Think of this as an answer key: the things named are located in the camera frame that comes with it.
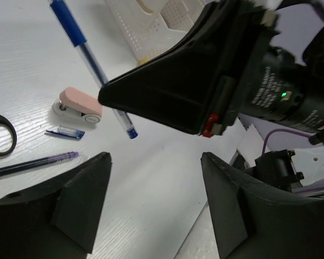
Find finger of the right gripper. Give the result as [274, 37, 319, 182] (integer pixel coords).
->
[98, 1, 278, 135]

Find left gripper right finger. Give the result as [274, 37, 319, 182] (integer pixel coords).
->
[201, 152, 324, 258]

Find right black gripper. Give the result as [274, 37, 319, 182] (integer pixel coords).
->
[218, 0, 324, 149]

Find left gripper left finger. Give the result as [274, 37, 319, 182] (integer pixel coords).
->
[0, 152, 112, 258]

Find white perforated organizer basket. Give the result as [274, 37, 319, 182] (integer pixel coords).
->
[105, 1, 209, 61]

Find blue gel pen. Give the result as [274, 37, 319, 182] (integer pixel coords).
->
[49, 1, 138, 139]

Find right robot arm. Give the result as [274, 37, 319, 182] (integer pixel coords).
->
[98, 1, 324, 191]

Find yellow highlighter cap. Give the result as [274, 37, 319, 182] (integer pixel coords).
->
[138, 59, 150, 65]

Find clear blue pen cap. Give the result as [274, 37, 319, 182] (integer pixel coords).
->
[45, 125, 85, 140]

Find pink mini stapler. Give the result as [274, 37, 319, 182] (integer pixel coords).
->
[52, 87, 103, 124]

